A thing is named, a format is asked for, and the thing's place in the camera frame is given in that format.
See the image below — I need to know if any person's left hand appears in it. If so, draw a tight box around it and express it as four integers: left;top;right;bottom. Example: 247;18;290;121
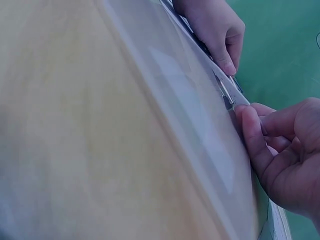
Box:
172;0;247;76

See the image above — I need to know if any person's right hand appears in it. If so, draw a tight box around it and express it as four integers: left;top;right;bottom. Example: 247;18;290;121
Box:
234;96;320;222

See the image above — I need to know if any white file folder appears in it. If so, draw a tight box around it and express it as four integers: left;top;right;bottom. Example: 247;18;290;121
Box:
159;0;290;240

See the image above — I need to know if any clear plastic file sleeve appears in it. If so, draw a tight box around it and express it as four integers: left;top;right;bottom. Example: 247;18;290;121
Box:
99;0;266;240

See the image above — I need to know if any metal folder clip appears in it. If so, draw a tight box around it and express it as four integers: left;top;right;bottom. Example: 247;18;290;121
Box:
212;69;243;111

